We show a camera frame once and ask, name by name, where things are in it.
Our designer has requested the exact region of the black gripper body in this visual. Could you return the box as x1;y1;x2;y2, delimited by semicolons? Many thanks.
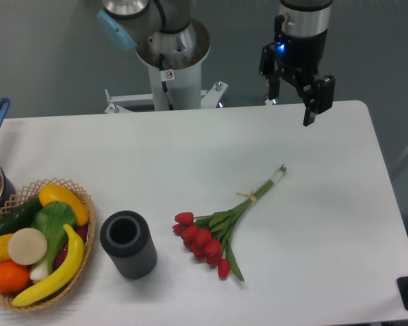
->
272;31;327;97

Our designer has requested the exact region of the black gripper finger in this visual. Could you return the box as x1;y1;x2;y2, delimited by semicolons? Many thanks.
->
303;75;336;126
258;43;280;101

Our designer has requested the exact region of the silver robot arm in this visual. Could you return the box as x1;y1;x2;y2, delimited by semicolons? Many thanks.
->
97;1;335;126

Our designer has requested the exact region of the red tulip bouquet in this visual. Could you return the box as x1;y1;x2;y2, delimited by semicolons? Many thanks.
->
172;165;287;282

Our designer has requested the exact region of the grey ribbed vase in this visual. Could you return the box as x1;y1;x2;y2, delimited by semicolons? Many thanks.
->
100;211;157;279

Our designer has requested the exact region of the red vegetable in basket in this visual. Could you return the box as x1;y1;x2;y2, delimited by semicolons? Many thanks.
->
54;225;88;270

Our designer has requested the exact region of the green bok choy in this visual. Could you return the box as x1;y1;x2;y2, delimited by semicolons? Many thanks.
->
30;201;76;283

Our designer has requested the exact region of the yellow banana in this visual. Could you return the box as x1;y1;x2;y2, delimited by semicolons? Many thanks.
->
12;224;85;308

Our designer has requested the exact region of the dark green cucumber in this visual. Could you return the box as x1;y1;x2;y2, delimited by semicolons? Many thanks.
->
0;198;42;236

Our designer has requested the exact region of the beige round disc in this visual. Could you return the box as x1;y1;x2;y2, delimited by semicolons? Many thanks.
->
7;228;48;266

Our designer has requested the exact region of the orange fruit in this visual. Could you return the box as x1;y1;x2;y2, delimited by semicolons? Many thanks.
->
0;260;29;293

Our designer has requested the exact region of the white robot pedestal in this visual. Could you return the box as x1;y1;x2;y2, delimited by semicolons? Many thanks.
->
105;18;228;113

